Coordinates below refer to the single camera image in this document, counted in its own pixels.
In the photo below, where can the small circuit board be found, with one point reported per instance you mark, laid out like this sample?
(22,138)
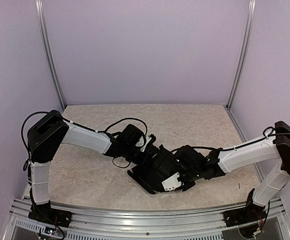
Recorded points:
(47,231)

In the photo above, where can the front aluminium frame rail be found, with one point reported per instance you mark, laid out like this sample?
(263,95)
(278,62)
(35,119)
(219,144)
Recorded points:
(89,223)

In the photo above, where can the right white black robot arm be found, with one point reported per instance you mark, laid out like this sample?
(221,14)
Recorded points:
(274,144)

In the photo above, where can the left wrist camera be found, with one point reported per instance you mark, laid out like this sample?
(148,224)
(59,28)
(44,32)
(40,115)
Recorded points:
(147,143)

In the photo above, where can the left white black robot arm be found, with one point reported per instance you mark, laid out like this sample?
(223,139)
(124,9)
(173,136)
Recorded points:
(44,132)

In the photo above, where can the left vertical aluminium post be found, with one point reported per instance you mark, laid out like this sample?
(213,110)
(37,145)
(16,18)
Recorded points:
(48,53)

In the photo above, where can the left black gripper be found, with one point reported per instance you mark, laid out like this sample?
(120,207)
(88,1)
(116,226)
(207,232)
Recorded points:
(146,156)

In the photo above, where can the right vertical aluminium post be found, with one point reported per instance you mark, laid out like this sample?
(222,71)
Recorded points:
(243,53)

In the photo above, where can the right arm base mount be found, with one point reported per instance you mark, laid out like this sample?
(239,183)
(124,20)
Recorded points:
(247,214)

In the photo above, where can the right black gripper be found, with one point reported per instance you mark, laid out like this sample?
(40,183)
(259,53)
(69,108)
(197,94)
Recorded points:
(185,188)

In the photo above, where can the vertical aluminium post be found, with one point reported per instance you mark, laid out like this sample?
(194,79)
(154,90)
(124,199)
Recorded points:
(243,53)
(48,53)

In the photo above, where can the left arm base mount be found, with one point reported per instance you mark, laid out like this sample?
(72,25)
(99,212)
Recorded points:
(46,214)

